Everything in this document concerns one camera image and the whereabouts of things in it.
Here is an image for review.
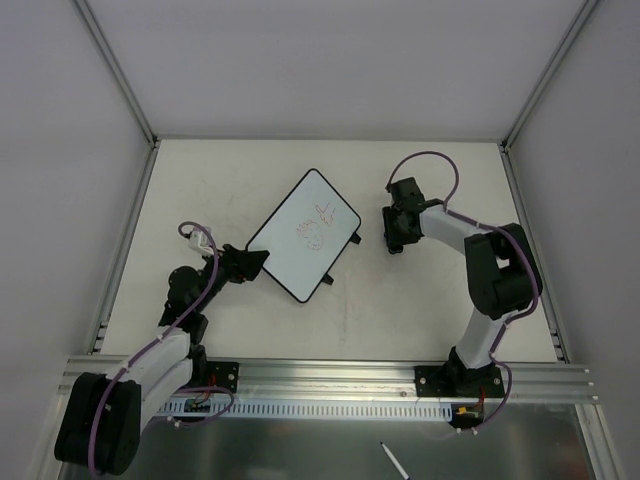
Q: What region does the black bone-shaped eraser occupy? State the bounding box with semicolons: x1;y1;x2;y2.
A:
387;243;404;255

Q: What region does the white whiteboard black frame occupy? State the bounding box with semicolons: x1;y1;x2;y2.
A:
246;168;362;303

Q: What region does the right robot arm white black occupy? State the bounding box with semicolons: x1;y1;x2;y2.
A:
382;177;542;396

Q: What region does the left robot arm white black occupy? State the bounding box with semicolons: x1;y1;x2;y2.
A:
54;245;269;475

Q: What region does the black whiteboard clip upper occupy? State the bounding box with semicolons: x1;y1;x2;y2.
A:
349;232;361;245

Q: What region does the black whiteboard clip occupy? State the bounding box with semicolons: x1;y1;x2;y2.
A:
321;274;334;286
349;232;361;245

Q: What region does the black whiteboard clip lower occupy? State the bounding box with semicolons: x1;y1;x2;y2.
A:
321;274;334;286

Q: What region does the white marker pen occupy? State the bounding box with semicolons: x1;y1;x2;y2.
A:
380;442;411;480

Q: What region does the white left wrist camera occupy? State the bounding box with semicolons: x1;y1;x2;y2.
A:
188;227;213;256

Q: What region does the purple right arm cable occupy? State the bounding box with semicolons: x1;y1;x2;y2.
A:
387;150;544;436

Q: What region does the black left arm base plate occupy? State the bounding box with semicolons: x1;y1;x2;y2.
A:
202;360;240;393

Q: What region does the aluminium mounting rail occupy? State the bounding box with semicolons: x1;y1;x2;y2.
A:
57;353;600;403

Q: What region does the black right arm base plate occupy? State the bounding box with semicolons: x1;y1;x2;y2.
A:
414;364;505;399

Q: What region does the white slotted cable duct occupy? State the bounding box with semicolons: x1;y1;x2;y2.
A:
156;396;453;423

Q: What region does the left aluminium frame post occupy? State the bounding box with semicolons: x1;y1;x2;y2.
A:
71;0;157;147

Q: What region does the aluminium frame post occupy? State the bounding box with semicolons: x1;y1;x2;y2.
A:
501;0;601;153
71;0;157;147

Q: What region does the right aluminium frame post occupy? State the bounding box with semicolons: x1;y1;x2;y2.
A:
501;0;601;153

